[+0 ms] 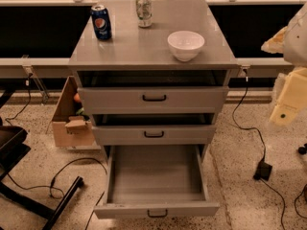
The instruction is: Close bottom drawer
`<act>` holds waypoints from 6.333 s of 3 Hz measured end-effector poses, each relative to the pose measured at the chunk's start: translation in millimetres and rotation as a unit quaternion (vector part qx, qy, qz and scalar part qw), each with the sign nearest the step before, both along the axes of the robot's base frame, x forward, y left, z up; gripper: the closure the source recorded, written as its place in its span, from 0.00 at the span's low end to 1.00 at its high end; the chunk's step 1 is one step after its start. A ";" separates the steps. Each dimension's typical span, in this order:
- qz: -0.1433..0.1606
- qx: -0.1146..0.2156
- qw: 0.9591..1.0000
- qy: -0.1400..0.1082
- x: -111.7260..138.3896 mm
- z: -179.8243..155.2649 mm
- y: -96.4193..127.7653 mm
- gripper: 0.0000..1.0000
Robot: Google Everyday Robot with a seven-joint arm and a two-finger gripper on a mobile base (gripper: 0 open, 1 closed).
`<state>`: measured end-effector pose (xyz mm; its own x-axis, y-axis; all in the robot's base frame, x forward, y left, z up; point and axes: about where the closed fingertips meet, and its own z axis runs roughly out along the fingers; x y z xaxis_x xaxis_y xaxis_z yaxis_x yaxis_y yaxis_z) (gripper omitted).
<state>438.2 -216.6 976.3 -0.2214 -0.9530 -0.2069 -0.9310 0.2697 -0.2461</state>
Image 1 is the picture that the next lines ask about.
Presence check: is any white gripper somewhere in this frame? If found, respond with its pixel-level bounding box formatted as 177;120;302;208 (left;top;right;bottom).
270;67;307;127

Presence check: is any grey bottom drawer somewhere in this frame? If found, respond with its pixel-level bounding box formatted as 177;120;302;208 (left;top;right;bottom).
94;145;219;219

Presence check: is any grey drawer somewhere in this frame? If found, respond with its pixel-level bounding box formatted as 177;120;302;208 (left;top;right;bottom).
78;70;227;114
92;113;216;146
94;145;219;219

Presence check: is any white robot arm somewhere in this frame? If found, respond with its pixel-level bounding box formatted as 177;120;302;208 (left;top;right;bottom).
261;3;307;126

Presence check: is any grey drawer cabinet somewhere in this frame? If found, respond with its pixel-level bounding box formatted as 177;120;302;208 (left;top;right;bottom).
67;0;240;151

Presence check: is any grey middle drawer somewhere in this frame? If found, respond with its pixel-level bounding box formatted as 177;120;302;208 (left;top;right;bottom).
92;113;216;146

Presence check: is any grey top drawer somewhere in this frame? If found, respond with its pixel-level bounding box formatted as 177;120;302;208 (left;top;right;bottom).
78;70;227;114

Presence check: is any black caster wheel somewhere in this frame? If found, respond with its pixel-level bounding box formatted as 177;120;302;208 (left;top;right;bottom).
297;144;307;154

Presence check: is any white bowl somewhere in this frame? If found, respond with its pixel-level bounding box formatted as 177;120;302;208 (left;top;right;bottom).
167;31;205;62

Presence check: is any white green soda can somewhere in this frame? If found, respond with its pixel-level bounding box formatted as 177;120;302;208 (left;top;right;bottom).
136;0;152;28

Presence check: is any blue pepsi can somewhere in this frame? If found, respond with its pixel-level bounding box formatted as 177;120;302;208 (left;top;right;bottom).
90;5;112;40

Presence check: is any orange fruit in box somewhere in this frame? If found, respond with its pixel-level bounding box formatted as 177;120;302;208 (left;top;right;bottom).
73;93;81;103

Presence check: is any brown cardboard box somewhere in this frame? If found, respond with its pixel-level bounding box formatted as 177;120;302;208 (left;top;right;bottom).
52;76;96;150

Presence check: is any black chair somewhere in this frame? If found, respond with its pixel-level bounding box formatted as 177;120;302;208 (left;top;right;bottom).
0;93;81;230

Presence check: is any black power adapter cable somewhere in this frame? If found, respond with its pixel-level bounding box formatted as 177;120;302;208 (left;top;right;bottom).
231;68;287;230

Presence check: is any black cable far right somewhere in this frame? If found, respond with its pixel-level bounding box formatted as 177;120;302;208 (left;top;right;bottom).
294;184;307;219

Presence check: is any black cable left floor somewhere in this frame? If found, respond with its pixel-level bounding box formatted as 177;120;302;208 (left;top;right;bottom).
6;157;108;230

